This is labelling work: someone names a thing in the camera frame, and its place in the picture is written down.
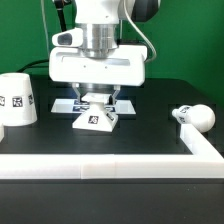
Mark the white lamp shade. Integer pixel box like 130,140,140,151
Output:
0,73,37,126

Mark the white L-shaped fence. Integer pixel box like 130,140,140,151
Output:
0,124,224,179

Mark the white marker plate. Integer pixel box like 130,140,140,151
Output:
51,99,136,115

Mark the black cable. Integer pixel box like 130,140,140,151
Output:
16,59,50,73

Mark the black stand pole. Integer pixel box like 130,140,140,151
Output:
52,0,72,32

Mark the white lamp bulb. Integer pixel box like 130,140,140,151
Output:
172,104,215,133

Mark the white lamp base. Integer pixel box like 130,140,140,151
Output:
72,93,118,132

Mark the white block left edge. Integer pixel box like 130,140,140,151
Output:
0,123,4,142

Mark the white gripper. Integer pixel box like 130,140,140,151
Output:
49,28,147,104

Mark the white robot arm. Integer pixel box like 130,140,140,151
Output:
49,0,161,100

